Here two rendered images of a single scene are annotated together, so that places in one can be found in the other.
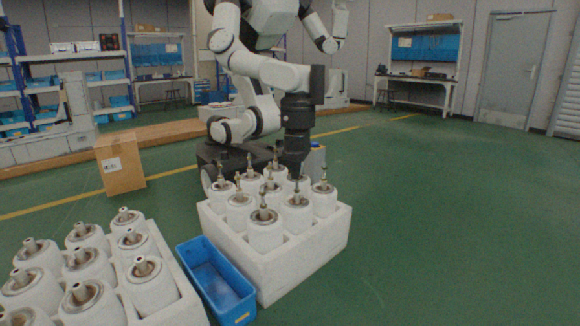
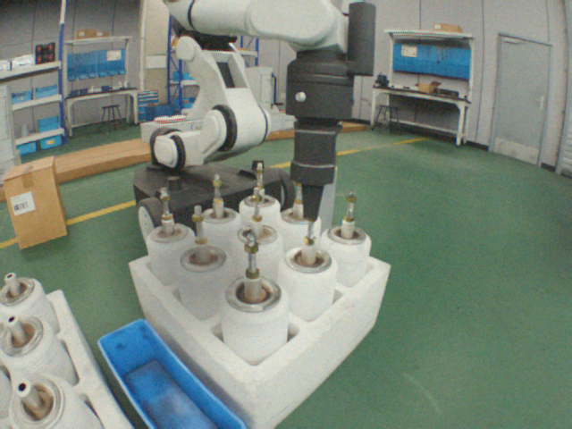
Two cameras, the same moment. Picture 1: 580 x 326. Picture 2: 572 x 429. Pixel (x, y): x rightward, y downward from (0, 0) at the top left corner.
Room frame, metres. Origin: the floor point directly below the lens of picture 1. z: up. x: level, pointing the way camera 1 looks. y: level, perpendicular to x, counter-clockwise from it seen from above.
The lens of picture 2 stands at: (0.19, 0.06, 0.50)
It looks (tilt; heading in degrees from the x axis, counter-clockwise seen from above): 24 degrees down; 354
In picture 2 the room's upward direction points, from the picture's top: 2 degrees clockwise
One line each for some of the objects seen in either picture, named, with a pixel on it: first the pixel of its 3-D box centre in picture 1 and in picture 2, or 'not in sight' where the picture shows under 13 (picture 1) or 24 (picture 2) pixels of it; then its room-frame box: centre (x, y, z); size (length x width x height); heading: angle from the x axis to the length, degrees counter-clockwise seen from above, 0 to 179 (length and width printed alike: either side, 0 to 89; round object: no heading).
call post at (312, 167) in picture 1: (312, 180); (315, 222); (0.91, -0.10, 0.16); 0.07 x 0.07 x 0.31; 43
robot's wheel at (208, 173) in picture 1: (211, 184); (155, 229); (0.99, 0.39, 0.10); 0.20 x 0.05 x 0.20; 41
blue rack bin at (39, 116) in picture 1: (48, 111); not in sight; (3.26, 4.48, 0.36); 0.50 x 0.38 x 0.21; 41
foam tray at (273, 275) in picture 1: (272, 227); (258, 302); (0.66, 0.06, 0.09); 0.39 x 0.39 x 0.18; 43
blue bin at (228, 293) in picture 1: (213, 281); (167, 400); (0.43, 0.22, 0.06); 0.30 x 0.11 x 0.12; 44
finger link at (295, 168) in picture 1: (294, 168); (311, 197); (0.55, -0.01, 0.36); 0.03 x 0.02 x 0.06; 74
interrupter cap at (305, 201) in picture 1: (296, 201); (308, 259); (0.57, -0.02, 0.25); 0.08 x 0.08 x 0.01
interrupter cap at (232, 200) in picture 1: (239, 199); (203, 258); (0.58, 0.15, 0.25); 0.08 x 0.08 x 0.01
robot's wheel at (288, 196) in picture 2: not in sight; (274, 191); (1.33, -0.01, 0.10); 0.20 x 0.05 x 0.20; 41
